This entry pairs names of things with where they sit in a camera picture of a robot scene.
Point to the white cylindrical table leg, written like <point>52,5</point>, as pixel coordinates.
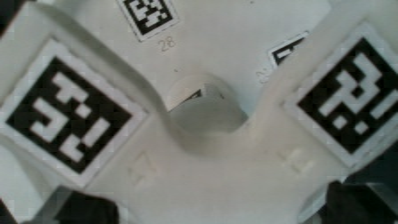
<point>203,106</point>

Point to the white cross table base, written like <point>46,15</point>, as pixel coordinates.
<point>91,135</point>

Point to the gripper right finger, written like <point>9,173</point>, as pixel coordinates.
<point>359,204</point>

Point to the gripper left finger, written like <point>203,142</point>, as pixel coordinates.
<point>75,208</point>

